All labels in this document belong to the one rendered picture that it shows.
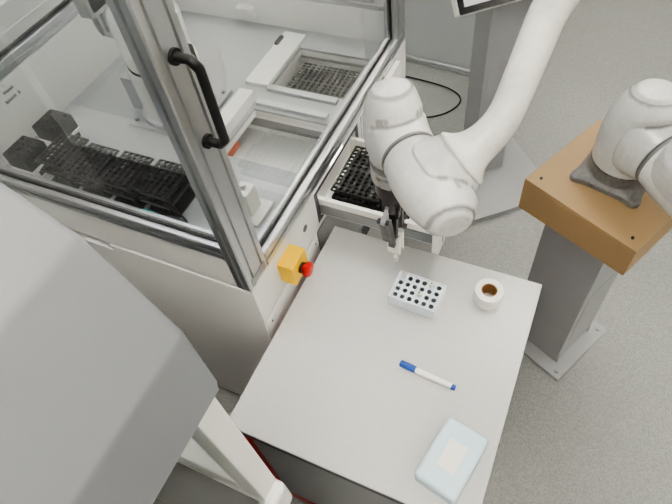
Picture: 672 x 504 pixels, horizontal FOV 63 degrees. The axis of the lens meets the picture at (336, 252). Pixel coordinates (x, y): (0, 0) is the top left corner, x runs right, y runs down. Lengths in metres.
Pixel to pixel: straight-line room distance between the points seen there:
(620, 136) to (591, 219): 0.21
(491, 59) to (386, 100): 1.41
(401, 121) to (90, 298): 0.59
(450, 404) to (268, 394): 0.42
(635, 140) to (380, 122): 0.69
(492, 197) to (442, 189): 1.80
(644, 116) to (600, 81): 1.99
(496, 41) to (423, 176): 1.46
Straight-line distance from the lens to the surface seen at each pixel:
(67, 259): 0.51
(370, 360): 1.35
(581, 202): 1.54
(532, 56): 0.93
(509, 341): 1.40
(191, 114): 0.94
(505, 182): 2.70
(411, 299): 1.40
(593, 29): 3.80
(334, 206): 1.47
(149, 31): 0.84
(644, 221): 1.55
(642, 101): 1.43
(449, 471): 1.22
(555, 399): 2.20
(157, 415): 0.61
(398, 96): 0.93
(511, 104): 0.89
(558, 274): 1.86
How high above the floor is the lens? 1.98
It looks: 53 degrees down
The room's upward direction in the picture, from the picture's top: 10 degrees counter-clockwise
